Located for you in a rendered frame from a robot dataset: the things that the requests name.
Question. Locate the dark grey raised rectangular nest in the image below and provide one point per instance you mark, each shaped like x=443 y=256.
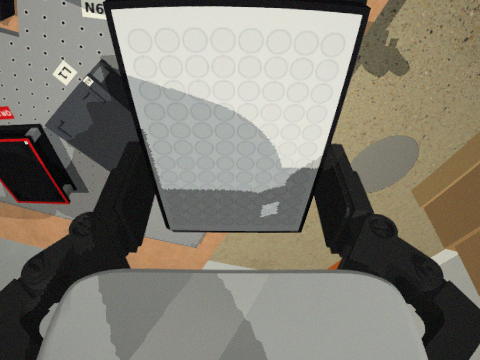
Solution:
x=94 y=120

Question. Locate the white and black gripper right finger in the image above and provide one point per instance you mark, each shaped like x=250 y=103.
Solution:
x=369 y=243

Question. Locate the white well plate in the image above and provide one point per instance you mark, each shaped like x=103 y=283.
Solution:
x=235 y=103

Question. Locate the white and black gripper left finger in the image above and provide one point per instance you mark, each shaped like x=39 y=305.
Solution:
x=97 y=241

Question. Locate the black rectangular nest with red rim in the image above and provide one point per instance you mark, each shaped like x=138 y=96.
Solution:
x=24 y=171

